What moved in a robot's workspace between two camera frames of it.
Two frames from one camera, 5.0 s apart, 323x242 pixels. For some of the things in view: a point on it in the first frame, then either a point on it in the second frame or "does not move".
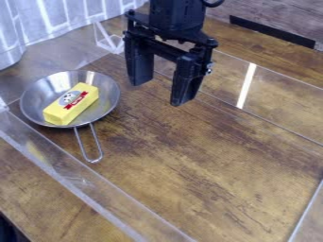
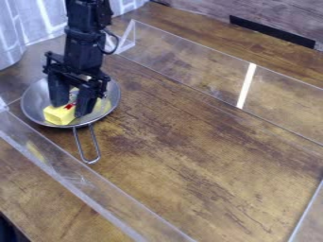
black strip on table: [275, 33] does not move
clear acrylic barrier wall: [276, 97] does not move
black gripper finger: [139, 53] to [59, 88]
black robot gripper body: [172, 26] to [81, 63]
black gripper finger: [191, 70] to [85, 100]
